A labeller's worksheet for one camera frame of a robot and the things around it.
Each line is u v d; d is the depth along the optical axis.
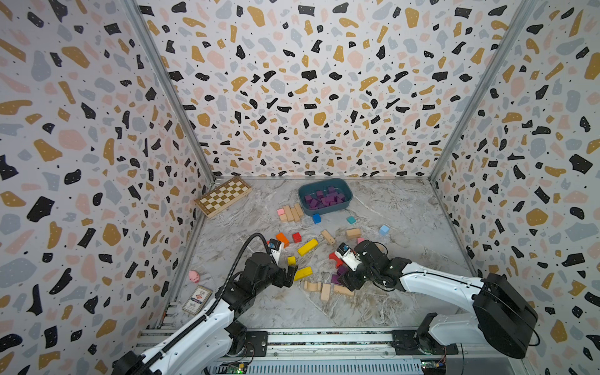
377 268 0.66
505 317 0.43
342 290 0.83
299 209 1.07
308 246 0.97
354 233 1.00
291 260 0.90
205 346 0.56
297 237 0.99
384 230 1.00
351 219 1.06
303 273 0.88
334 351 0.73
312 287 0.85
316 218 1.06
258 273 0.62
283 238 1.00
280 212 1.07
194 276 0.86
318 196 1.13
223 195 1.10
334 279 0.88
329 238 0.98
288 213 1.07
